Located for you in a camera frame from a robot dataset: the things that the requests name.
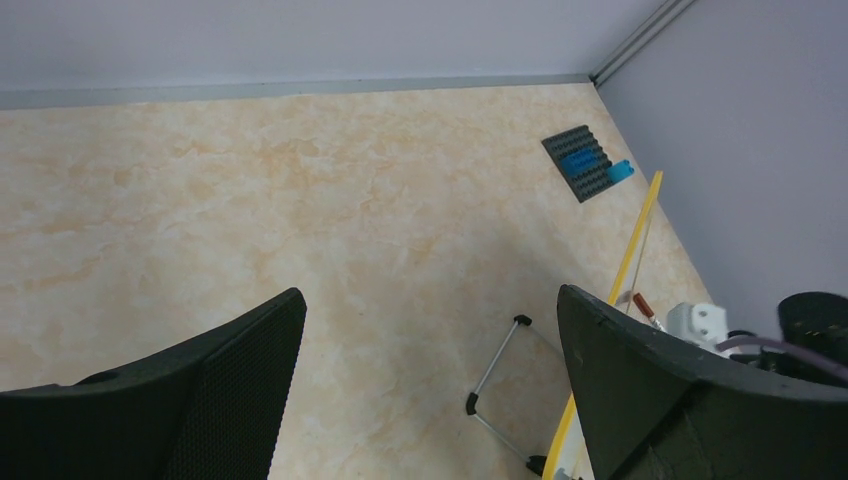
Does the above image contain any aluminium frame rail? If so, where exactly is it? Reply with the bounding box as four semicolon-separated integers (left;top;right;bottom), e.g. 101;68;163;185
1;1;687;110

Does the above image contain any grey lego baseplate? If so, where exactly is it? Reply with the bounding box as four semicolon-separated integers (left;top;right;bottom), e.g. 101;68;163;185
541;125;614;203

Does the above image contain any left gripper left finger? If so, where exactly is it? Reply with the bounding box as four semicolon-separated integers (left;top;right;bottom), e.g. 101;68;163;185
1;288;307;479

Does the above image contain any light blue lego brick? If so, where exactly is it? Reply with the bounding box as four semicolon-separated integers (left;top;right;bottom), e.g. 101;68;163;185
606;160;635;184

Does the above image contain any yellow-framed whiteboard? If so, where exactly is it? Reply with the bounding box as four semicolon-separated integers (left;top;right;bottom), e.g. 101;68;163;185
464;170;665;480

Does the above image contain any red-capped whiteboard marker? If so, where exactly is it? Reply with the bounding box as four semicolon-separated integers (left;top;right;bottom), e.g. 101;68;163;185
632;293;665;332

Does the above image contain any dark blue lego brick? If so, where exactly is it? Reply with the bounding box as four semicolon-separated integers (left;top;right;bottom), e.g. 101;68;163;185
562;148;599;176

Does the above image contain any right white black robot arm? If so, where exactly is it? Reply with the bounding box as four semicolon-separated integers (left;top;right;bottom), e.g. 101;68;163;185
730;291;847;387

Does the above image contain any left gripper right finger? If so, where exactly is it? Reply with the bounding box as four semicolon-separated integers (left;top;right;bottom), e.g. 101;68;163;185
557;285;847;479

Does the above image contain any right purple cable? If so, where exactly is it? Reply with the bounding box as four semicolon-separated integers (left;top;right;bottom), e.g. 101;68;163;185
715;335;848;384

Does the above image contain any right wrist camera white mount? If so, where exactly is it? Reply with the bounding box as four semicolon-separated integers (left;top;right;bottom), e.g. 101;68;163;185
665;302;733;358

